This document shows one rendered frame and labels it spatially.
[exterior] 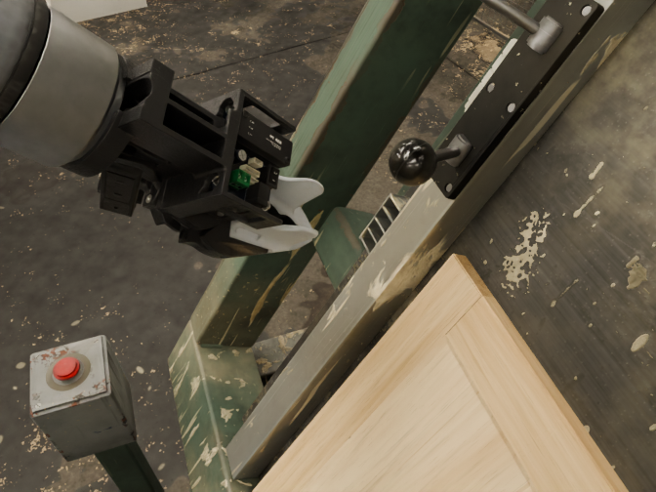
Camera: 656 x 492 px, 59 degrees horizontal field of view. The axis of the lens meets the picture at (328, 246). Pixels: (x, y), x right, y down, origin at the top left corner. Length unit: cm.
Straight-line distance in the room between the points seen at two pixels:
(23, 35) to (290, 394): 56
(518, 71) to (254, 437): 57
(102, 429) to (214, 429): 21
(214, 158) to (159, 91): 5
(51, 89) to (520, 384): 41
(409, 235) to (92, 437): 68
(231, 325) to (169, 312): 125
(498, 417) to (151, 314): 182
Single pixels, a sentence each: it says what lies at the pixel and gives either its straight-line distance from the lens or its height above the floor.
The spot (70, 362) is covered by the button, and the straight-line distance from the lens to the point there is 100.
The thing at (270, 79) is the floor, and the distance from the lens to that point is 338.
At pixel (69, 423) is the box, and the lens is 103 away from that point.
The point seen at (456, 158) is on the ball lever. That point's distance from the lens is 55.
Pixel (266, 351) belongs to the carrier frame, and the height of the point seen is 79.
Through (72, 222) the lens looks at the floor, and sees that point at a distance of 269.
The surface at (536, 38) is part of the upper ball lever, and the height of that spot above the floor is 150.
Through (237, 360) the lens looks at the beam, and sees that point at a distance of 102.
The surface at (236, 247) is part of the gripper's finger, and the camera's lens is 42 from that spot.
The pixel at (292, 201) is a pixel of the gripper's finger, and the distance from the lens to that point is 46.
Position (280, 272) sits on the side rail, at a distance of 92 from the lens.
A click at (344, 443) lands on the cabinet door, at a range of 70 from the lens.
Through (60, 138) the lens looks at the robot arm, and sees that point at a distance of 32.
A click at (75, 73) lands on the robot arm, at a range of 31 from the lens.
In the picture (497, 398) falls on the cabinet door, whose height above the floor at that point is 127.
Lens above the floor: 173
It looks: 47 degrees down
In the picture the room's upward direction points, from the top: straight up
